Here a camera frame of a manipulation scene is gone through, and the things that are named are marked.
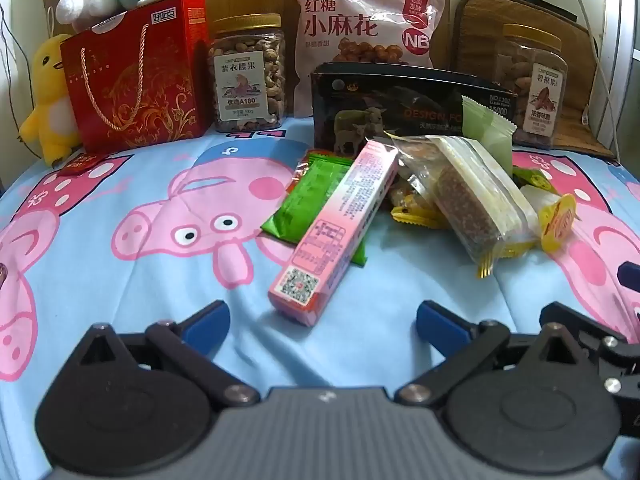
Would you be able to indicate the cashew jar gold lid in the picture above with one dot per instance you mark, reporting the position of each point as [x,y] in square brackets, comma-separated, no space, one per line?
[246,62]

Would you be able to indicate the clear sesame bar packet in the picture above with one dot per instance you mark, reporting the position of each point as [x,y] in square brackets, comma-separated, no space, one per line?
[483,206]

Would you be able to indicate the pink fried dough snack bag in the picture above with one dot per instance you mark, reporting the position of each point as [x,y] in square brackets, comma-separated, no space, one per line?
[365,31]

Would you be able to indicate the yellow jelly cup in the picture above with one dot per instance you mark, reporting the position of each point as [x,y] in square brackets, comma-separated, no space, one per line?
[556,222]

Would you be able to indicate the pecan jar gold lid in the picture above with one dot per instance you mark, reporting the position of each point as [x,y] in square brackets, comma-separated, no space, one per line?
[529,63]

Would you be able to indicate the peppa pig bed sheet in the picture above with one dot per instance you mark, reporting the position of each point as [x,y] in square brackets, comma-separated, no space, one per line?
[163,231]

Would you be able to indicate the small red envelope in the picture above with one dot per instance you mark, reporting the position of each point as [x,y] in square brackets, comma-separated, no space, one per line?
[81,164]

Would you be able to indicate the yellow duck plush toy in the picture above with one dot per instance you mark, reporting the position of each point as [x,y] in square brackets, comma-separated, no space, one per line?
[52,122]

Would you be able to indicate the green snack packet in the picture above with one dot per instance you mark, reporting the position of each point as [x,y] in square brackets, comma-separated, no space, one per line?
[315,179]

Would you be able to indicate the light green wafer packet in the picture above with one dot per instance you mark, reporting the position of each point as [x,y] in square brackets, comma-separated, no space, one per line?
[489,128]

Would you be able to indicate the red gift bag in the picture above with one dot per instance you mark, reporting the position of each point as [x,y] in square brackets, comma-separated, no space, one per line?
[141,78]

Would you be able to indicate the dark metal tin box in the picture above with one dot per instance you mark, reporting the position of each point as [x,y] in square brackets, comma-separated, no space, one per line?
[354,102]

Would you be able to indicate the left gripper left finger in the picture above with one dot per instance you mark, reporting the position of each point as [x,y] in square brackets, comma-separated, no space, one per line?
[186,347]

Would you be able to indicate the brown seat cushion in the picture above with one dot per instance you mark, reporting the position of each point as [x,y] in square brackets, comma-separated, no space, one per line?
[477,29]

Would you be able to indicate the pink long snack box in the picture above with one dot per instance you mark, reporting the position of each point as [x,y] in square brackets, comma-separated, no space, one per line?
[319,261]

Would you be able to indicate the green pea packet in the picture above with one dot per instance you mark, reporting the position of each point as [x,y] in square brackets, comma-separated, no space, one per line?
[533,177]

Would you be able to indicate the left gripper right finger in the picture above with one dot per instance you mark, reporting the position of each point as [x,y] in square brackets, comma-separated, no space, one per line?
[467,348]

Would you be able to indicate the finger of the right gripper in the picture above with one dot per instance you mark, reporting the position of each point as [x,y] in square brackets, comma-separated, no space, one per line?
[628,274]
[617,360]

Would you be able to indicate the yellow peanut packet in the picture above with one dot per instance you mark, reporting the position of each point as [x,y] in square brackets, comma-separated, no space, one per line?
[409,207]

